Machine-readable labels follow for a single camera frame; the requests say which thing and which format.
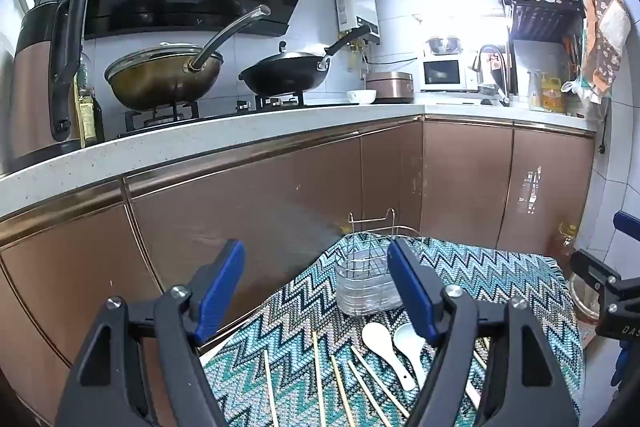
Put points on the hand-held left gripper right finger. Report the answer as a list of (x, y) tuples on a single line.
[(410, 292)]

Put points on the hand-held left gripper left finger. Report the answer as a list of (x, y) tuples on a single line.
[(220, 292)]

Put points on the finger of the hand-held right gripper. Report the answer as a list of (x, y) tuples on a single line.
[(592, 269), (626, 223)]

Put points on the white ceramic spoon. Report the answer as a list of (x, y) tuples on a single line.
[(375, 337)]

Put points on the large clear oil bottle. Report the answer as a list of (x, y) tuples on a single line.
[(565, 247)]

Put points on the trash bin with bag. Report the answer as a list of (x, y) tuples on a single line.
[(585, 304)]

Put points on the teal zigzag cloth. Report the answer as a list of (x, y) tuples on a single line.
[(310, 307)]

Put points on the white plastic bag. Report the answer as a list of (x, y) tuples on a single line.
[(585, 88)]

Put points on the yellow cooking oil bottle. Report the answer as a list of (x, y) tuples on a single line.
[(551, 96)]

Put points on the clear plastic bottle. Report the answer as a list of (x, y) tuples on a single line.
[(534, 89)]

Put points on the black gas stove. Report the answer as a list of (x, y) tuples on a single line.
[(220, 112)]

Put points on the steel faucet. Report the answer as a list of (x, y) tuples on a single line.
[(500, 67)]

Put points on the white bowl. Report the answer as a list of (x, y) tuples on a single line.
[(361, 96)]

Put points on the brown patterned towel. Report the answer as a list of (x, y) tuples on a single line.
[(602, 22)]

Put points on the brown rice cooker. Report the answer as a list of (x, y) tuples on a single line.
[(392, 87)]

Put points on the steel pan with lid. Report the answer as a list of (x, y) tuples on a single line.
[(160, 89)]

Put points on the white microwave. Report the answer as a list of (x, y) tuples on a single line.
[(442, 74)]

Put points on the black dish rack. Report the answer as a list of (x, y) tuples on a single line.
[(535, 22)]

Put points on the dark oil bottle yellow label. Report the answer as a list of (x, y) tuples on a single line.
[(87, 112)]

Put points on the black wok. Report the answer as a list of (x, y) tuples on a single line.
[(285, 77)]

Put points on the glass wok lid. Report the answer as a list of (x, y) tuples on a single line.
[(150, 57)]

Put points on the black wok lid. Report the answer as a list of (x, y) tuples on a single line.
[(282, 52)]

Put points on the steel pot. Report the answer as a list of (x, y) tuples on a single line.
[(444, 46)]

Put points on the white water heater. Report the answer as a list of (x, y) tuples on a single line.
[(360, 2)]

